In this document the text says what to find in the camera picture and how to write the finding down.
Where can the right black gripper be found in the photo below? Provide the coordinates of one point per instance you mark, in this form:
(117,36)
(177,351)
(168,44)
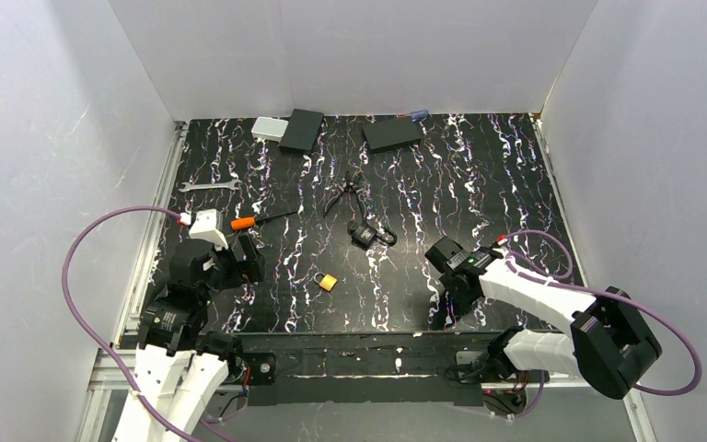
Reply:
(445,259)

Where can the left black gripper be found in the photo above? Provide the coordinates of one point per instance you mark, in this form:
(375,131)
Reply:
(247,259)

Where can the black padlock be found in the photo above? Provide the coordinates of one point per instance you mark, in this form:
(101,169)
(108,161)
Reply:
(363,234)

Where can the brass padlock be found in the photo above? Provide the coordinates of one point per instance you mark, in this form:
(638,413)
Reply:
(325,281)

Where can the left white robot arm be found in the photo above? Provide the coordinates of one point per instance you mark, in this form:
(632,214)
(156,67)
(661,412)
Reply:
(178,365)

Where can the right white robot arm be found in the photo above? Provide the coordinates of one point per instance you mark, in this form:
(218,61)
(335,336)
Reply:
(603,340)

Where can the silver open-end wrench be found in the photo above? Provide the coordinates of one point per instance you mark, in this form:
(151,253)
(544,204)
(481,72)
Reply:
(232,185)

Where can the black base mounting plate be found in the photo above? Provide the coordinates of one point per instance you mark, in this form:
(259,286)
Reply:
(423,366)

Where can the white rectangular box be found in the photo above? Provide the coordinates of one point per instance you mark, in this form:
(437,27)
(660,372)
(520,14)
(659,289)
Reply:
(268,128)

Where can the black box right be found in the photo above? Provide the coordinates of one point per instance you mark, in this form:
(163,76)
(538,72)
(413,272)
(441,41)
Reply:
(391,134)

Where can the black box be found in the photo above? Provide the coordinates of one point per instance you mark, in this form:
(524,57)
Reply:
(391,134)
(302,131)

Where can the black box left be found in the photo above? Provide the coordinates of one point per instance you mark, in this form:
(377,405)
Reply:
(302,131)

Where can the blue transparent small item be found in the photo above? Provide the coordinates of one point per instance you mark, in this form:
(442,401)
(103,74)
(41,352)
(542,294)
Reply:
(415,115)

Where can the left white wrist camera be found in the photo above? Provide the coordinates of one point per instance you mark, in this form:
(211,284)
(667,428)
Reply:
(206,225)

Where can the orange handled screwdriver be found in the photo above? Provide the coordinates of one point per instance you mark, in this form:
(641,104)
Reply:
(244,223)

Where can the black handled pliers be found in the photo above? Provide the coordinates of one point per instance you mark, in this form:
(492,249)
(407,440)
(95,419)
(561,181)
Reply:
(351,186)

